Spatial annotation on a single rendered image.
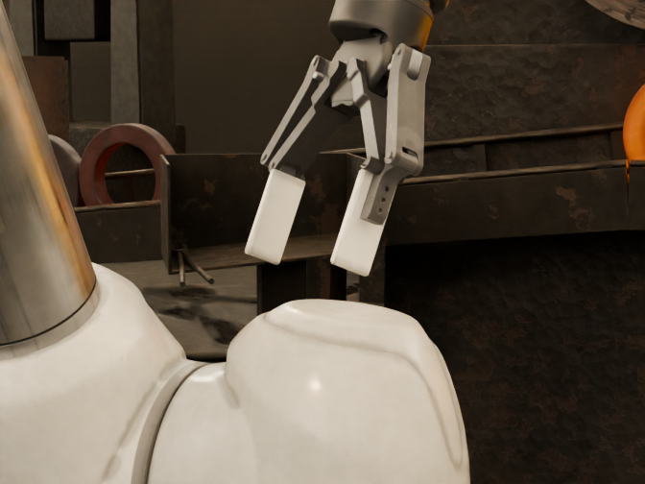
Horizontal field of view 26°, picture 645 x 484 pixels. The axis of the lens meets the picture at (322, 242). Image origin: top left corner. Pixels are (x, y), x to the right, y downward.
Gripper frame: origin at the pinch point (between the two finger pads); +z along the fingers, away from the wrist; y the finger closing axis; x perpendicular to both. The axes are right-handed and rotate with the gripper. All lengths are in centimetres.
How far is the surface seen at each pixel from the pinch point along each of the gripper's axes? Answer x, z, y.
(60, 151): -21, -17, 133
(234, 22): -289, -214, 731
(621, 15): -63, -52, 54
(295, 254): -34, -7, 66
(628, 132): -71, -38, 55
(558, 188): -67, -28, 61
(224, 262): -26, -3, 69
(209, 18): -277, -213, 746
